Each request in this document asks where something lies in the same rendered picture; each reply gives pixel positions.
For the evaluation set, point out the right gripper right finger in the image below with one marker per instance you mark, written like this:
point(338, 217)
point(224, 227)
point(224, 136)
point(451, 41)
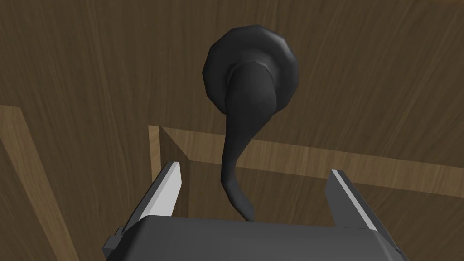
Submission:
point(349, 203)

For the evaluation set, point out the brown wooden door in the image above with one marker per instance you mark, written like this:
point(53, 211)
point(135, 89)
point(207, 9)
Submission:
point(362, 90)

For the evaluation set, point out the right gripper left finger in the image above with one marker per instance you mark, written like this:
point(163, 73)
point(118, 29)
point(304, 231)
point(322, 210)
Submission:
point(163, 197)

